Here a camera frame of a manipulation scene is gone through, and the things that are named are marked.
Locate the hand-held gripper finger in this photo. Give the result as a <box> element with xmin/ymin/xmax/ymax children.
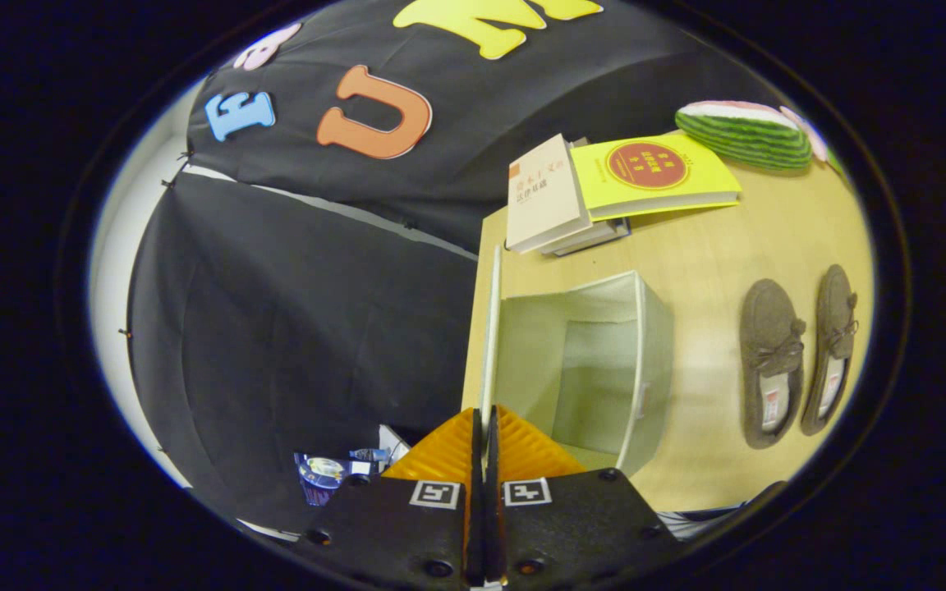
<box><xmin>288</xmin><ymin>406</ymin><xmax>486</xmax><ymax>591</ymax></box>
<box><xmin>485</xmin><ymin>405</ymin><xmax>683</xmax><ymax>591</ymax></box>

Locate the white fabric storage box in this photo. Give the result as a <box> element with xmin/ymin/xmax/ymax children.
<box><xmin>480</xmin><ymin>245</ymin><xmax>675</xmax><ymax>479</ymax></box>

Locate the brown fuzzy shoe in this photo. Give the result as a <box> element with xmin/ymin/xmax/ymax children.
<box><xmin>800</xmin><ymin>263</ymin><xmax>860</xmax><ymax>437</ymax></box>
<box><xmin>738</xmin><ymin>278</ymin><xmax>807</xmax><ymax>450</ymax></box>

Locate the blue printed packet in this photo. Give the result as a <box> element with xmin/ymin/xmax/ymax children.
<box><xmin>294</xmin><ymin>451</ymin><xmax>351</xmax><ymax>506</ymax></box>

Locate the black backdrop cloth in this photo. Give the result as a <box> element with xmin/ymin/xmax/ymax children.
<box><xmin>124</xmin><ymin>0</ymin><xmax>778</xmax><ymax>526</ymax></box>

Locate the dark grey book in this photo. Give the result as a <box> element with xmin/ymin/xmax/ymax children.
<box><xmin>540</xmin><ymin>218</ymin><xmax>631</xmax><ymax>258</ymax></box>

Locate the beige book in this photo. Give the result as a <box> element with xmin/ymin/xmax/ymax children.
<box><xmin>506</xmin><ymin>134</ymin><xmax>594</xmax><ymax>254</ymax></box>

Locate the yellow book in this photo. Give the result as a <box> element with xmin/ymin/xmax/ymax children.
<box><xmin>569</xmin><ymin>131</ymin><xmax>743</xmax><ymax>222</ymax></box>

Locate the watermelon slice plush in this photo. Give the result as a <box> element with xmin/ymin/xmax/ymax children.
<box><xmin>675</xmin><ymin>100</ymin><xmax>813</xmax><ymax>172</ymax></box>

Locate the pink and green plush toy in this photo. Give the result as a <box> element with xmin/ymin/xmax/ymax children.
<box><xmin>779</xmin><ymin>105</ymin><xmax>853</xmax><ymax>188</ymax></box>

